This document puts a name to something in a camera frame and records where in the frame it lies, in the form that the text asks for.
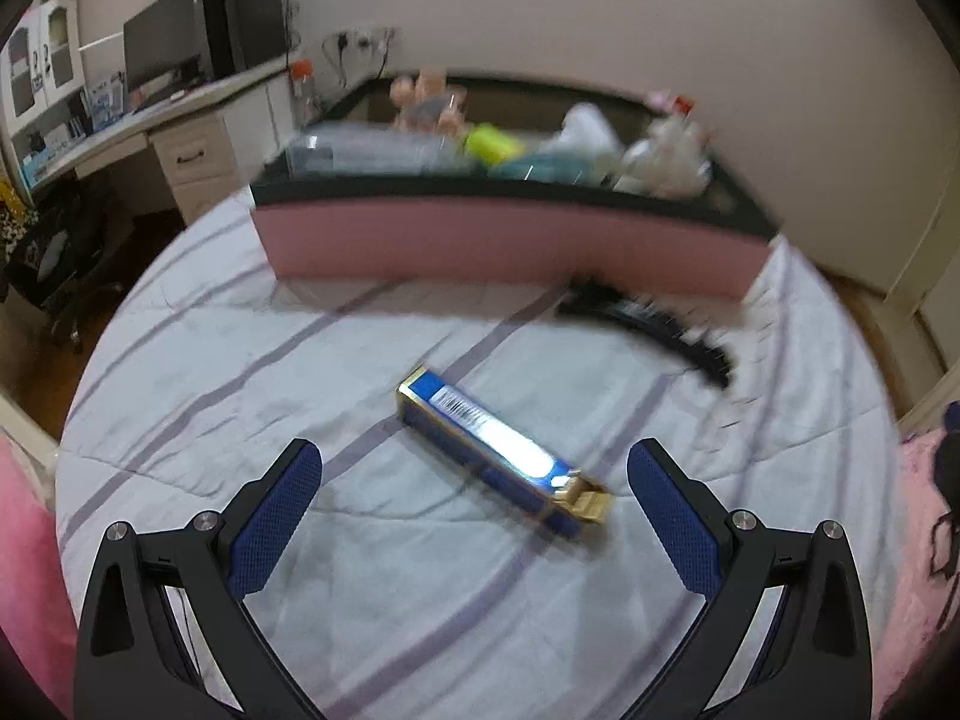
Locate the striped tablecloth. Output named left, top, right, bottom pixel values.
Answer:
left=54, top=191, right=905, bottom=720

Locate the pig doll figure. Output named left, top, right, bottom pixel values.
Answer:
left=388, top=70, right=467, bottom=137

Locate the pink blanket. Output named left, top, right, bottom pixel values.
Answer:
left=0, top=427, right=80, bottom=720

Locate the blue white desk box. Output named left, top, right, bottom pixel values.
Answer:
left=86, top=75, right=127, bottom=137

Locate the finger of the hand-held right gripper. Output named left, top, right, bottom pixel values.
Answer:
left=930, top=400, right=960, bottom=520

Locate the white hutch cabinet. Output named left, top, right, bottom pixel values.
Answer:
left=0, top=4, right=82, bottom=143

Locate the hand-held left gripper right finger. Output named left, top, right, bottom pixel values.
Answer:
left=626, top=438, right=875, bottom=720

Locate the black office chair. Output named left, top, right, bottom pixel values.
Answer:
left=0, top=187, right=128, bottom=353

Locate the clear plastic box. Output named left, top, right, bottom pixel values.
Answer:
left=287, top=123, right=452, bottom=175

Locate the teal pouch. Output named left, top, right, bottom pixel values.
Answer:
left=490, top=153, right=602, bottom=186

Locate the orange capped water bottle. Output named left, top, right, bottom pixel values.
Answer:
left=291, top=60, right=316, bottom=128

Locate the black keyboard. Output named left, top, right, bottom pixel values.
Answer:
left=131, top=82, right=207, bottom=110

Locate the white desk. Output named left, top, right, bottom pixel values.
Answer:
left=15, top=56, right=301, bottom=226

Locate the white handheld device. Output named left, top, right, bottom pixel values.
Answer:
left=553, top=103, right=621, bottom=160

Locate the white bear figure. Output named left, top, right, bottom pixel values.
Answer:
left=621, top=115, right=711, bottom=197

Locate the blue gold carton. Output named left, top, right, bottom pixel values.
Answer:
left=395, top=365, right=614, bottom=542

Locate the wall power outlet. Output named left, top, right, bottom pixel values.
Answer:
left=322, top=26, right=398, bottom=59

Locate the pink box with black rim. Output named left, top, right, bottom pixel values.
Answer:
left=249, top=73, right=782, bottom=302

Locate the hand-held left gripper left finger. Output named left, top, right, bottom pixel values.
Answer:
left=73, top=438, right=324, bottom=720

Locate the black computer tower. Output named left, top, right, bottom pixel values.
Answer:
left=202, top=0, right=290, bottom=77

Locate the black monitor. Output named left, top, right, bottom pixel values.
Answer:
left=122, top=0, right=209, bottom=98

